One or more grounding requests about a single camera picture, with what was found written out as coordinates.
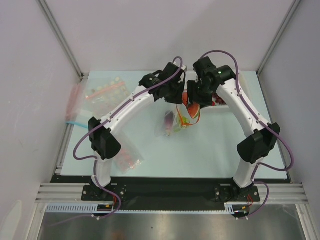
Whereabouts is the red watermelon slice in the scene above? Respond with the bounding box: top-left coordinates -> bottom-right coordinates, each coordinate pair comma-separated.
187,103 -> 201,120

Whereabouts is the red grapes bunch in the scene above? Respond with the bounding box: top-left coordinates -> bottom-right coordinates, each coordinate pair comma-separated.
212,93 -> 226,106

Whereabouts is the purple eggplant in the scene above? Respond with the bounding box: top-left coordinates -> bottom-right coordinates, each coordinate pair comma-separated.
164,111 -> 175,136

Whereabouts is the clear orange-zipper zip bag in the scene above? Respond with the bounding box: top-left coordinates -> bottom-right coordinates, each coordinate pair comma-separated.
155,89 -> 201,137

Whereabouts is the green onion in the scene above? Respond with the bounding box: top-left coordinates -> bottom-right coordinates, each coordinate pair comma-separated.
172,115 -> 192,133

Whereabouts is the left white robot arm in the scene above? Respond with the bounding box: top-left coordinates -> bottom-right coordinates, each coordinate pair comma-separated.
88,62 -> 187,200

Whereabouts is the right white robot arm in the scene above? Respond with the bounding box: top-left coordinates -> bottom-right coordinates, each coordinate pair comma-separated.
187,56 -> 281,201

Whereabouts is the yellow-dotted pink-zipper bag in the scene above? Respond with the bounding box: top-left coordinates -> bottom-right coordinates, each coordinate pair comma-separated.
84,76 -> 131,119

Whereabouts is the red-dotted zip bag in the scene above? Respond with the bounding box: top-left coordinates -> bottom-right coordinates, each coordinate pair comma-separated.
114,148 -> 144,174

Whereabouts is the blue-zipper bag edge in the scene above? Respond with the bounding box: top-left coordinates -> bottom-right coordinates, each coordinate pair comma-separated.
65,121 -> 88,129

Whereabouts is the white plastic basket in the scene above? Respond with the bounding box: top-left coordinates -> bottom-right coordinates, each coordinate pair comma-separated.
189,72 -> 251,115

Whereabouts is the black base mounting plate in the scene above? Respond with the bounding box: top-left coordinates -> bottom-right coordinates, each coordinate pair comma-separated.
50,174 -> 260,212

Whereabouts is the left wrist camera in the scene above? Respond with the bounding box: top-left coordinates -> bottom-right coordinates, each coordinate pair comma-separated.
181,65 -> 188,72

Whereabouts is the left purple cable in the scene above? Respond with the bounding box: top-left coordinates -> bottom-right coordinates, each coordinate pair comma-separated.
72,56 -> 183,221

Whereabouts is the white slotted cable duct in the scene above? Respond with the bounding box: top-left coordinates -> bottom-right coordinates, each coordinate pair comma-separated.
46,201 -> 251,215

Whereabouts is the right aluminium frame post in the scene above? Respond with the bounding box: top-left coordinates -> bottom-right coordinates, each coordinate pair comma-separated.
256,0 -> 303,78

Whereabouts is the aluminium frame post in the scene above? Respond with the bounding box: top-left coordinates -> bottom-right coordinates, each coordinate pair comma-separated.
35,0 -> 87,82
256,0 -> 303,78

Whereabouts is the left aluminium frame post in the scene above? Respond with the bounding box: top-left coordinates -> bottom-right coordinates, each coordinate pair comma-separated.
35,0 -> 87,82

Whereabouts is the aluminium front rail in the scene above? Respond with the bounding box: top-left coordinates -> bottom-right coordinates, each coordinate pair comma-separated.
34,182 -> 87,204

